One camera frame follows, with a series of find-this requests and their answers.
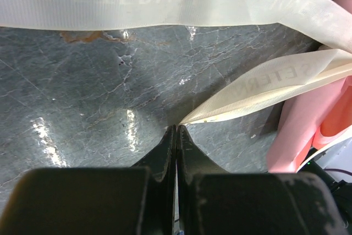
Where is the pink wrapping paper sheet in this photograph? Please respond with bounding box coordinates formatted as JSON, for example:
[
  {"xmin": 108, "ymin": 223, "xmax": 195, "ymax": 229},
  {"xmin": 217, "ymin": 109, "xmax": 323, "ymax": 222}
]
[{"xmin": 265, "ymin": 0, "xmax": 352, "ymax": 174}]

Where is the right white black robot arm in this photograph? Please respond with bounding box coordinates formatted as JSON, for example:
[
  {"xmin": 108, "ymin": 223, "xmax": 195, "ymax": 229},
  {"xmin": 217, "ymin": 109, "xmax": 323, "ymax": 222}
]
[{"xmin": 301, "ymin": 139, "xmax": 351, "ymax": 218}]

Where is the cream ribbon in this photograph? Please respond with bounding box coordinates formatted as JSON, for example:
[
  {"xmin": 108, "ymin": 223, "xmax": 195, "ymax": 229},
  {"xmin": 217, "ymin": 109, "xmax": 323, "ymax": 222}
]
[{"xmin": 1, "ymin": 0, "xmax": 351, "ymax": 124}]

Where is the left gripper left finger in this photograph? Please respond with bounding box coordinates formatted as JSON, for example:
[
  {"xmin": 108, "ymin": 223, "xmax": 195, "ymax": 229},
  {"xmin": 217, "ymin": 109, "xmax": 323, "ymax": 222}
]
[{"xmin": 1, "ymin": 126, "xmax": 177, "ymax": 234}]

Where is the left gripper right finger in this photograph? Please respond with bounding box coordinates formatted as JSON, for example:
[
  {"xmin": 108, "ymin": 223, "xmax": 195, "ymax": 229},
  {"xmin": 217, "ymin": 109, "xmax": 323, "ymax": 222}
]
[{"xmin": 177, "ymin": 125, "xmax": 347, "ymax": 234}]

